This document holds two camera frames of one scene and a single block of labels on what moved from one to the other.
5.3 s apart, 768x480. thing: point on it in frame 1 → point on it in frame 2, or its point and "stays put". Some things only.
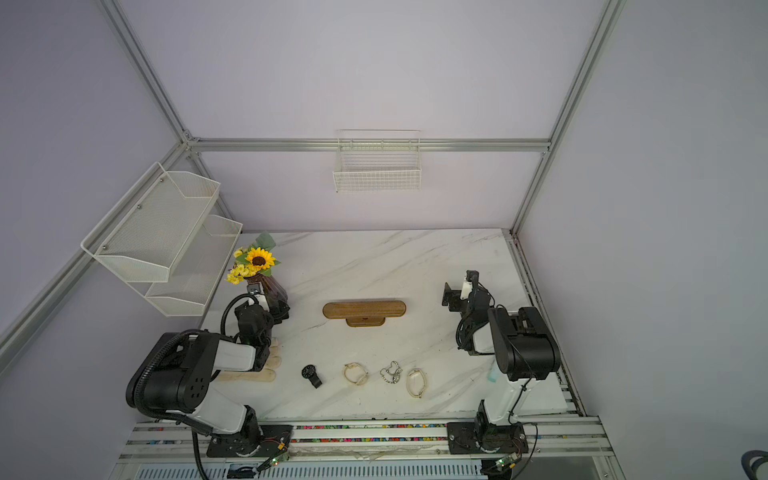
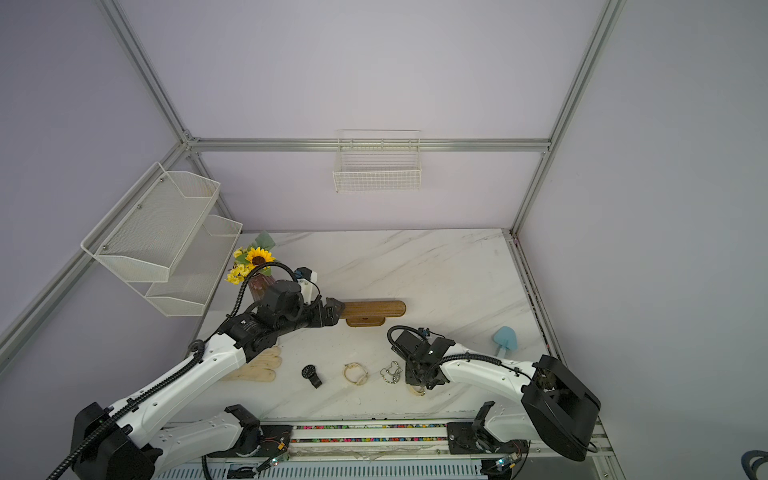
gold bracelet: [355, 373] stays put
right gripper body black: [457, 304] → [414, 374]
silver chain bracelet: [392, 373] stays put
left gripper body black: [274, 317] → [312, 315]
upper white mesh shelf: [145, 233] stays put
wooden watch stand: [364, 313] stays put
